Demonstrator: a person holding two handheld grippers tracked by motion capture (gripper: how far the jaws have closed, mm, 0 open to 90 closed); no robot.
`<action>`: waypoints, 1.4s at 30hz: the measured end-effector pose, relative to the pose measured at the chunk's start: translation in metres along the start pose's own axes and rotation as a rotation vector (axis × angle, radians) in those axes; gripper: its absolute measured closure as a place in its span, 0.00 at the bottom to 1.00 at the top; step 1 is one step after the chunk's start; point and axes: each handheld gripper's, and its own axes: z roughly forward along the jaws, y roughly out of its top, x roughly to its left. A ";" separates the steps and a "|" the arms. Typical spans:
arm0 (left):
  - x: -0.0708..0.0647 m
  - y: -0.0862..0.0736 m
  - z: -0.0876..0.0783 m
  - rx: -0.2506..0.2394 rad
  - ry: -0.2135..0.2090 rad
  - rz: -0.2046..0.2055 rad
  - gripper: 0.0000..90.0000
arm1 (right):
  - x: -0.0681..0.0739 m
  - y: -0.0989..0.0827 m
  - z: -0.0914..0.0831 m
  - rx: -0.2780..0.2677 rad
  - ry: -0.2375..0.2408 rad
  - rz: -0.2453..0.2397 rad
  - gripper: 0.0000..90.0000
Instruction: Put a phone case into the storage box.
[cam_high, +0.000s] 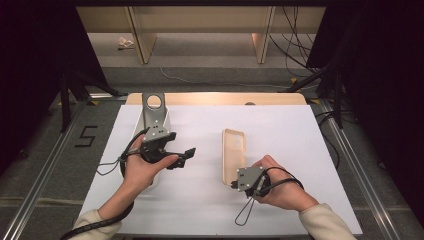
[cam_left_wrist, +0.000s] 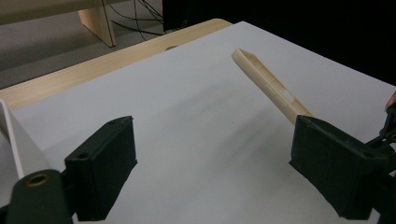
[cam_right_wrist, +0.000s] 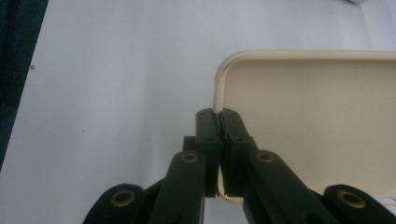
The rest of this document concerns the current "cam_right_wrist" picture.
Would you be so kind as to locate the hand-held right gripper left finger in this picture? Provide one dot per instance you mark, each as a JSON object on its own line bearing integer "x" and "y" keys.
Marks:
{"x": 186, "y": 186}

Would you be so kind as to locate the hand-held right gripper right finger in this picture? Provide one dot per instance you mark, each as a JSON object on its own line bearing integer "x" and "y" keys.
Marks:
{"x": 264, "y": 186}

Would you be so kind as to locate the beige phone case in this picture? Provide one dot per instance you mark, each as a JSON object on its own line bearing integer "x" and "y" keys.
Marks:
{"x": 311, "y": 124}

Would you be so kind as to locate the white table sheet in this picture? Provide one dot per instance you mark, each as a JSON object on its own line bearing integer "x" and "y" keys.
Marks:
{"x": 124, "y": 77}

